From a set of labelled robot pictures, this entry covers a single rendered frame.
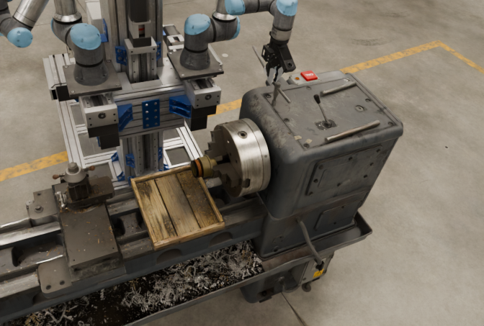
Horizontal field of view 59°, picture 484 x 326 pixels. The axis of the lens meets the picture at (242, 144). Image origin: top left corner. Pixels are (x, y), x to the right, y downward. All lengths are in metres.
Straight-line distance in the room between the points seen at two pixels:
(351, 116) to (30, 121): 2.57
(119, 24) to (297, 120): 0.93
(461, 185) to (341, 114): 2.12
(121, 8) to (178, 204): 0.91
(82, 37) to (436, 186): 2.81
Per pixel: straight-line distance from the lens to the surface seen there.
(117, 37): 2.15
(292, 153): 1.62
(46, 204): 1.89
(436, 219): 3.45
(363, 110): 1.92
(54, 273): 1.71
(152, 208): 1.84
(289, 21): 1.60
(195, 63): 2.08
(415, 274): 3.08
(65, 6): 1.97
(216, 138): 1.72
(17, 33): 1.76
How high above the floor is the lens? 2.36
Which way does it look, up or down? 44 degrees down
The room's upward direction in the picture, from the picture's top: 10 degrees clockwise
